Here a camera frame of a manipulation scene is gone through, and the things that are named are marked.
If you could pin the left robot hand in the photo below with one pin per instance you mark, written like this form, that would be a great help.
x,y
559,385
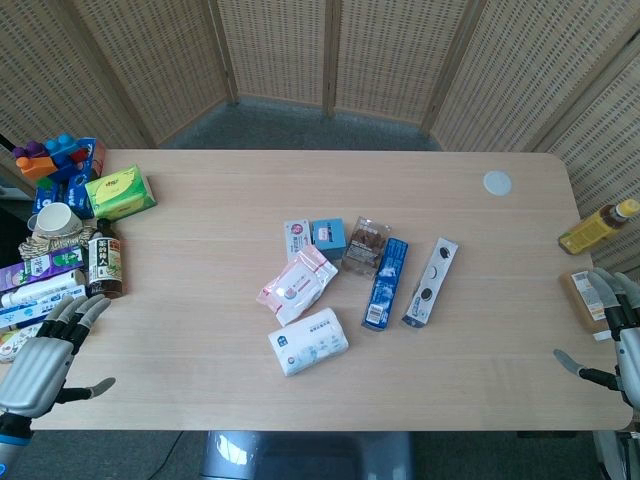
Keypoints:
x,y
35,365

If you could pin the blue cookie box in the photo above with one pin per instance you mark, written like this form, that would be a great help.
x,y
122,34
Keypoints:
x,y
385,281

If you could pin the bamboo folding screen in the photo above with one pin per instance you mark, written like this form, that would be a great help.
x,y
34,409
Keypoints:
x,y
320,65

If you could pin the white blue tube box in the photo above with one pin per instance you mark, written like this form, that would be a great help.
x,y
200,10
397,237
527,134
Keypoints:
x,y
37,300

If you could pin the green tissue pack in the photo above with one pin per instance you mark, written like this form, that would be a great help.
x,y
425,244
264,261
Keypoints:
x,y
120,191

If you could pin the white tissue pack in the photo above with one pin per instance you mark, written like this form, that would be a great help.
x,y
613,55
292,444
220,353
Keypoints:
x,y
308,341

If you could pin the white paper cup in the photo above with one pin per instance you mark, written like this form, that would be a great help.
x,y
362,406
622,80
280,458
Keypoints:
x,y
52,222

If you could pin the brown cardboard box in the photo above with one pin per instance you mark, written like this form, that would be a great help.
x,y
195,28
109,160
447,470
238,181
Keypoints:
x,y
582,300

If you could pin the robot base body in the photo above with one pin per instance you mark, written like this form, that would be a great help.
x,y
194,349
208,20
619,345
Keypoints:
x,y
305,455

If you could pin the white pink small box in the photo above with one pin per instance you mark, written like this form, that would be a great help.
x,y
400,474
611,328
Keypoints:
x,y
295,238

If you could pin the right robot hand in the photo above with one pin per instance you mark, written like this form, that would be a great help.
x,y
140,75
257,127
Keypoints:
x,y
617,325

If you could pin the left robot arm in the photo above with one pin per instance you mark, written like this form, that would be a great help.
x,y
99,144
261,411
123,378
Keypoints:
x,y
11,440

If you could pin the floral printed pack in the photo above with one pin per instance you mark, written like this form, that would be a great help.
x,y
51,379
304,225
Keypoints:
x,y
15,342

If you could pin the yellow label drink bottle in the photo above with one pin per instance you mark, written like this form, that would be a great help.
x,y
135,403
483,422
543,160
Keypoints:
x,y
595,228

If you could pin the brown snack bag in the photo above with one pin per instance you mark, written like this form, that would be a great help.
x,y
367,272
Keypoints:
x,y
364,246

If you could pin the pink wet wipes pack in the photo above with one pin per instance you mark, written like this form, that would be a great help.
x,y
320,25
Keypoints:
x,y
297,287

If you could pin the colourful toy block pile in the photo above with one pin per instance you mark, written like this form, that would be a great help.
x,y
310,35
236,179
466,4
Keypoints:
x,y
47,157

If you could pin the oreo cookie sleeve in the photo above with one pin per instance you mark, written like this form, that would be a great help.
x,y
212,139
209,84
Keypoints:
x,y
431,283

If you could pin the dark tea bottle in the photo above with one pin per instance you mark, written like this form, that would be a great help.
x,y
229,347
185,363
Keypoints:
x,y
105,262

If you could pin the blue small box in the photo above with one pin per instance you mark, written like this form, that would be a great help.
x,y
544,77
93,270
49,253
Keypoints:
x,y
328,234

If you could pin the purple white carton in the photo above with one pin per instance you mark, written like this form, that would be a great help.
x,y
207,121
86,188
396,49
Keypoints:
x,y
37,267

